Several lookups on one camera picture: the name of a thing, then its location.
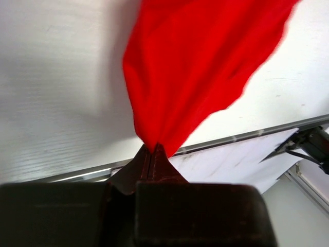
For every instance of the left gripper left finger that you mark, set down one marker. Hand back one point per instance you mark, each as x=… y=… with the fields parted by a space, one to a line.
x=72 y=213

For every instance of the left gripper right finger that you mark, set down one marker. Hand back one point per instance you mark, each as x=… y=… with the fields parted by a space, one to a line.
x=170 y=211

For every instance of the red t shirt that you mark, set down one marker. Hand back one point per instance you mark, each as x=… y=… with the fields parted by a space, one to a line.
x=186 y=60

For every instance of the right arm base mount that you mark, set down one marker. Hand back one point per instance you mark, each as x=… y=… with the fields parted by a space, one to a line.
x=310 y=144

